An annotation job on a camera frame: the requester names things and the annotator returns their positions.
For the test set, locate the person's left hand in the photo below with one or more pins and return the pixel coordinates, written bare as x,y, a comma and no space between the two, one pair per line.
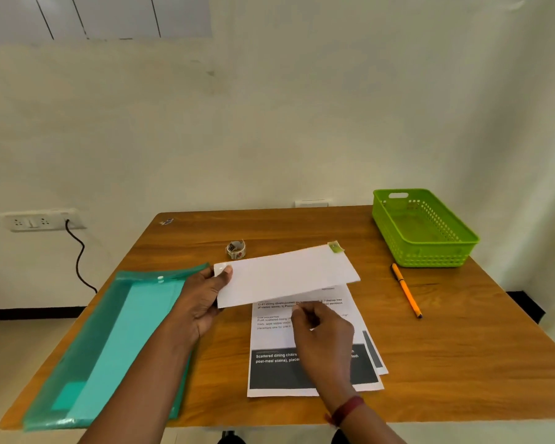
194,309

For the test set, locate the person's right hand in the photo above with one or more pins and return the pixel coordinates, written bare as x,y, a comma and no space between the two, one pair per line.
328,351

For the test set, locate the small clear tape roll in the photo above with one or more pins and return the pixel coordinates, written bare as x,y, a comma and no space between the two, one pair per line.
236,250

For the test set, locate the white envelope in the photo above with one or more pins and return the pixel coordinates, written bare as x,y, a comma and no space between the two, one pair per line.
286,277

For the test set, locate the green translucent plastic folder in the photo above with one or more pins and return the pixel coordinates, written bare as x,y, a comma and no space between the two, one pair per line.
88,337

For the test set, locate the green plastic basket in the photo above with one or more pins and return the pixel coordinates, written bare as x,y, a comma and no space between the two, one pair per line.
421,226

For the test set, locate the person's right leg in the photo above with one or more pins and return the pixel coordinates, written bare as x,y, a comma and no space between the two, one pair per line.
340,438

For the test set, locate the person's leg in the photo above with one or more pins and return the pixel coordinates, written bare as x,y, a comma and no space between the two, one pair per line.
340,438
231,439

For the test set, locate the person's left leg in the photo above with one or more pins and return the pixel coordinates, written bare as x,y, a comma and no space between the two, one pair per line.
231,439

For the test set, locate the dark red wrist band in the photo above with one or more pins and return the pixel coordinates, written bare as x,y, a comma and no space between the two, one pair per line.
349,409

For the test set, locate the small silver foil scrap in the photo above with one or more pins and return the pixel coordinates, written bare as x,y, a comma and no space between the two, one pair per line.
166,221

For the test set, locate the orange pen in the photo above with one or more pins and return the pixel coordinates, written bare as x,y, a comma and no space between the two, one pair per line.
406,291

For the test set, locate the black skirting board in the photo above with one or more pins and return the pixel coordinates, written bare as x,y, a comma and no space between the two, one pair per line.
27,313

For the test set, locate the white blank wall plate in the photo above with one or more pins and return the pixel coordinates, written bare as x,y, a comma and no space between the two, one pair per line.
311,203

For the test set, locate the white wall socket panel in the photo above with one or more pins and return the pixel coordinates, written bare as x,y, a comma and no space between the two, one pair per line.
32,221

